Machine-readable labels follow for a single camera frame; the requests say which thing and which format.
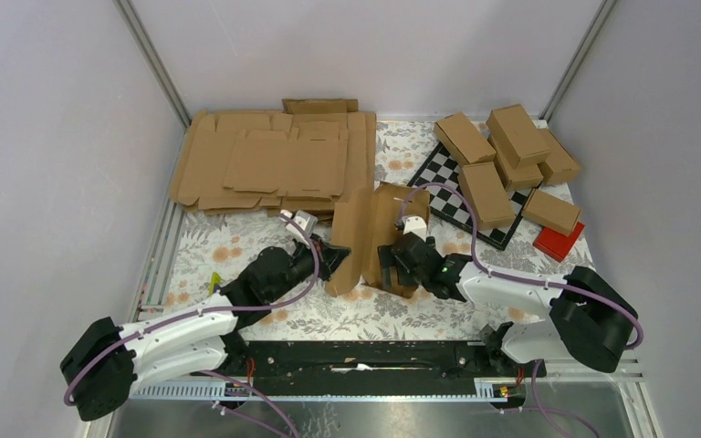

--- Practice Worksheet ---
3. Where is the stack of flat cardboard blanks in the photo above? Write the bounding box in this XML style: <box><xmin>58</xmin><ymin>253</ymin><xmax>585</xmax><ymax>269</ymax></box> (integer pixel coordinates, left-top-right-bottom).
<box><xmin>169</xmin><ymin>99</ymin><xmax>377</xmax><ymax>214</ymax></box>

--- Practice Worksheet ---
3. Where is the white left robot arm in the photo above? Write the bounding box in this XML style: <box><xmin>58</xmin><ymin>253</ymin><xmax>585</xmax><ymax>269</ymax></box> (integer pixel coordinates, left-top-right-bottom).
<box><xmin>59</xmin><ymin>235</ymin><xmax>351</xmax><ymax>422</ymax></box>

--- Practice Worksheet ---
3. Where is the left aluminium corner post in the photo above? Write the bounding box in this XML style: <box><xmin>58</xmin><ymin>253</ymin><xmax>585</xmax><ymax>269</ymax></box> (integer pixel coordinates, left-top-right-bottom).
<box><xmin>113</xmin><ymin>0</ymin><xmax>192</xmax><ymax>129</ymax></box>

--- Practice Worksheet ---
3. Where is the floral patterned table mat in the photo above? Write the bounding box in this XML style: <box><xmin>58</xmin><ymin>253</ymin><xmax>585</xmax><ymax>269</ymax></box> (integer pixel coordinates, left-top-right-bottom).
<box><xmin>163</xmin><ymin>121</ymin><xmax>593</xmax><ymax>340</ymax></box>

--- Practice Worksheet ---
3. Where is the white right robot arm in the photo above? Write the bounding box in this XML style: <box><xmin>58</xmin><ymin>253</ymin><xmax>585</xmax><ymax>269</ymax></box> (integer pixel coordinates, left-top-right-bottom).
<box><xmin>378</xmin><ymin>233</ymin><xmax>643</xmax><ymax>376</ymax></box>

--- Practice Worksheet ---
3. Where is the black and white chessboard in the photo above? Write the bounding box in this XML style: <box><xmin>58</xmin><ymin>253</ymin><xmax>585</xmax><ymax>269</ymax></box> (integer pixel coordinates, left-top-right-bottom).
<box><xmin>408</xmin><ymin>142</ymin><xmax>532</xmax><ymax>251</ymax></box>

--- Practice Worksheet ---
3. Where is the aluminium corner post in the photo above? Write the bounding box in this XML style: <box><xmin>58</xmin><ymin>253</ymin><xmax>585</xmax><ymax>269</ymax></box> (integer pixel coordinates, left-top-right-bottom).
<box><xmin>539</xmin><ymin>0</ymin><xmax>620</xmax><ymax>121</ymax></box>
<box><xmin>113</xmin><ymin>0</ymin><xmax>192</xmax><ymax>129</ymax></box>

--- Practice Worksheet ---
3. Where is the right aluminium corner post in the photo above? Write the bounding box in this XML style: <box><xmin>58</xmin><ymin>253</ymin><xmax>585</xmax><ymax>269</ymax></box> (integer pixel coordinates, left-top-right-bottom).
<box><xmin>539</xmin><ymin>0</ymin><xmax>620</xmax><ymax>121</ymax></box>

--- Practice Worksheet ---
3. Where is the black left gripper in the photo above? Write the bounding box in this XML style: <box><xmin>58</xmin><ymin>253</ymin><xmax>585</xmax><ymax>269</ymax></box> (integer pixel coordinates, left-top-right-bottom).
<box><xmin>267</xmin><ymin>234</ymin><xmax>351</xmax><ymax>302</ymax></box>

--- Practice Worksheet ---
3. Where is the folded cardboard box on chessboard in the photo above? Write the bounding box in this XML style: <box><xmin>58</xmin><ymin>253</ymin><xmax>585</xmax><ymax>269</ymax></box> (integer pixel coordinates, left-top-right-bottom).
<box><xmin>458</xmin><ymin>162</ymin><xmax>516</xmax><ymax>231</ymax></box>

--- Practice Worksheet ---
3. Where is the slotted metal cable duct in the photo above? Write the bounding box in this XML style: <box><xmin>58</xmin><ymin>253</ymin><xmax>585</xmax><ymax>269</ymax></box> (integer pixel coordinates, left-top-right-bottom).
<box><xmin>131</xmin><ymin>372</ymin><xmax>507</xmax><ymax>402</ymax></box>

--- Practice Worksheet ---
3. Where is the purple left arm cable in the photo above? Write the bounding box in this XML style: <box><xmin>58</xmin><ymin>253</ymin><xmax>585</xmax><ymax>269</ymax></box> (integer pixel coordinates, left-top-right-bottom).
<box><xmin>63</xmin><ymin>211</ymin><xmax>321</xmax><ymax>407</ymax></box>

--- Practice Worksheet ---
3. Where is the folded cardboard box top stack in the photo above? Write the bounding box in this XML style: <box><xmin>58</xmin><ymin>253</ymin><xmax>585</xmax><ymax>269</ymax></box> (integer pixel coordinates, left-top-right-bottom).
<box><xmin>487</xmin><ymin>104</ymin><xmax>550</xmax><ymax>168</ymax></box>

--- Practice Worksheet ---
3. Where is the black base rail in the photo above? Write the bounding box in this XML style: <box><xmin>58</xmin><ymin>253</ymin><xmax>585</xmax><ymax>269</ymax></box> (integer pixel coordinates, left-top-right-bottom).
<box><xmin>214</xmin><ymin>340</ymin><xmax>546</xmax><ymax>389</ymax></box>

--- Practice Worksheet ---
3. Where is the folded cardboard box stack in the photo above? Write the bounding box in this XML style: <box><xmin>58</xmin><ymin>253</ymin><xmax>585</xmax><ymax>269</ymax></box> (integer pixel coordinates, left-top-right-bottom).
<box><xmin>488</xmin><ymin>135</ymin><xmax>543</xmax><ymax>192</ymax></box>
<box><xmin>487</xmin><ymin>104</ymin><xmax>550</xmax><ymax>168</ymax></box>

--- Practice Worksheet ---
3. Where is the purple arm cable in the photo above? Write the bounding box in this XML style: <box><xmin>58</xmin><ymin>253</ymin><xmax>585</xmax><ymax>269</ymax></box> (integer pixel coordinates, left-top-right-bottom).
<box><xmin>398</xmin><ymin>183</ymin><xmax>645</xmax><ymax>352</ymax></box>
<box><xmin>63</xmin><ymin>211</ymin><xmax>321</xmax><ymax>407</ymax></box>

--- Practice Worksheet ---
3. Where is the yellow green small object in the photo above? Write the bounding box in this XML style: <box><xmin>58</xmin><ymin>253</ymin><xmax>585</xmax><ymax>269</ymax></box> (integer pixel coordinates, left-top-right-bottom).
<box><xmin>208</xmin><ymin>272</ymin><xmax>222</xmax><ymax>296</ymax></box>

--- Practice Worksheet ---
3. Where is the folded cardboard box lower stack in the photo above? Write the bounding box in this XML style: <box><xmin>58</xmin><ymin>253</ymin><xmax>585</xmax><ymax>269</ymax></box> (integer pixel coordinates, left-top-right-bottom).
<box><xmin>488</xmin><ymin>135</ymin><xmax>543</xmax><ymax>192</ymax></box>

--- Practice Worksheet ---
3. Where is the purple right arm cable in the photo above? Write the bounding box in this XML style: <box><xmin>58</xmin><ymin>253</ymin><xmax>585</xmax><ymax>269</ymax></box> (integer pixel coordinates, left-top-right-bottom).
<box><xmin>398</xmin><ymin>183</ymin><xmax>645</xmax><ymax>352</ymax></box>

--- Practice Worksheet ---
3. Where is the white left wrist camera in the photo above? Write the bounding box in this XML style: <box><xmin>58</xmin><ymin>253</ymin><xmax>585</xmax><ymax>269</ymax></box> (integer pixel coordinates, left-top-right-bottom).
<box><xmin>278</xmin><ymin>209</ymin><xmax>318</xmax><ymax>244</ymax></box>

